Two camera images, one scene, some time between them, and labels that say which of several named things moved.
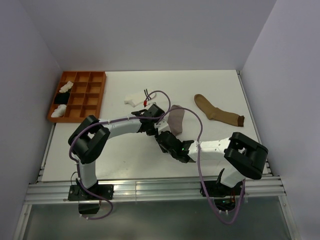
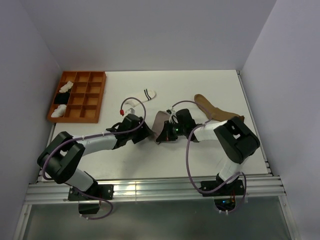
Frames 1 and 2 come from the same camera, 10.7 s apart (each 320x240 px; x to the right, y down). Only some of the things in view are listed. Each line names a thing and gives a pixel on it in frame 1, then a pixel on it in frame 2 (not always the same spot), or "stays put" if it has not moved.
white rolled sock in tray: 60,111 stays put
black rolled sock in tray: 62,98 stays put
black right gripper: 163,149 to 166,135
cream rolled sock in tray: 66,87 stays put
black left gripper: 152,133 to 144,132
